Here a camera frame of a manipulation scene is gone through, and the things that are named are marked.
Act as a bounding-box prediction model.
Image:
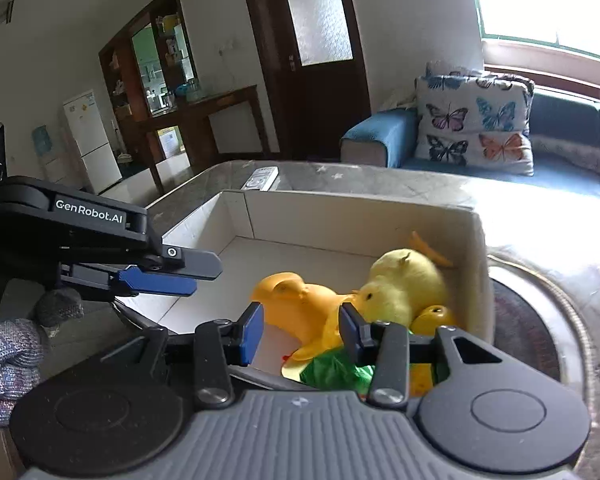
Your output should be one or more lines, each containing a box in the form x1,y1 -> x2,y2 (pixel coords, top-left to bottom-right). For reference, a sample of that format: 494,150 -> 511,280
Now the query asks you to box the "small yellow round toy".
410,306 -> 457,337

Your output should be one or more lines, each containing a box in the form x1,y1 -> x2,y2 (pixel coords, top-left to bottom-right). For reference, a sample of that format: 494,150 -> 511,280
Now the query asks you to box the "wooden shelf cabinet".
99,0 -> 197,168

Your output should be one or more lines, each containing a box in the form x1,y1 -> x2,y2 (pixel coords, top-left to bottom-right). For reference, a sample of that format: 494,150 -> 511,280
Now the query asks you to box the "blue sofa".
340,89 -> 600,198

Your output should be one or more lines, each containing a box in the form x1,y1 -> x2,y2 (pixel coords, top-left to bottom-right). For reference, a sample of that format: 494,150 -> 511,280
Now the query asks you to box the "orange rubber duck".
251,272 -> 356,362

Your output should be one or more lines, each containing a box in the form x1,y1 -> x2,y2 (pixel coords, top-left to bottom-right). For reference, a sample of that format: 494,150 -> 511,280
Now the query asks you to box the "round induction cooker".
484,249 -> 600,461

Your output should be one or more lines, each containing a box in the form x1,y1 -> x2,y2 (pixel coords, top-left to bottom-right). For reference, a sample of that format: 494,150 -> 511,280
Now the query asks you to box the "white refrigerator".
62,90 -> 122,195

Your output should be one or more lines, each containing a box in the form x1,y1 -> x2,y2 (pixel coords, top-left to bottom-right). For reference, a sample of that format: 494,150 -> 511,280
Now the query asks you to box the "orange toy giraffe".
410,231 -> 454,269

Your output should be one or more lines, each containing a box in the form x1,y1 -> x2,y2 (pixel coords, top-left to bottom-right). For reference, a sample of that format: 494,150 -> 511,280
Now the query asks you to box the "butterfly print pillow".
415,62 -> 534,177

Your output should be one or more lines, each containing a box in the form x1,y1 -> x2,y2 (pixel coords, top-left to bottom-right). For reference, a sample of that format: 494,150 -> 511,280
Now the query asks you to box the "yellow plush chick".
353,248 -> 449,327

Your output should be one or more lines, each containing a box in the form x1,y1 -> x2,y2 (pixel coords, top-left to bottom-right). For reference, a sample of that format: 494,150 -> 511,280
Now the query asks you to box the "dark wooden table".
132,84 -> 272,195

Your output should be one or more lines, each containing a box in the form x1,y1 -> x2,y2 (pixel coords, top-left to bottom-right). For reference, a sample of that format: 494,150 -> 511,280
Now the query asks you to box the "grey knitted gloved hand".
0,288 -> 84,428

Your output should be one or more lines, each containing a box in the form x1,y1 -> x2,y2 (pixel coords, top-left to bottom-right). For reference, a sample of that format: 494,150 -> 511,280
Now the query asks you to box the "dark wooden door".
246,0 -> 370,162

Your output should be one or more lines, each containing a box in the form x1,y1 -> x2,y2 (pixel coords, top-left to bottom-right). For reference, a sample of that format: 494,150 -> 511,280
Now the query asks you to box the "white remote control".
242,166 -> 279,192

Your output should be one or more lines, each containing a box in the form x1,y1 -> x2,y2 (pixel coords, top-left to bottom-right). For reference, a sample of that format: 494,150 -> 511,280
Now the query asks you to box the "white cardboard box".
118,191 -> 495,342

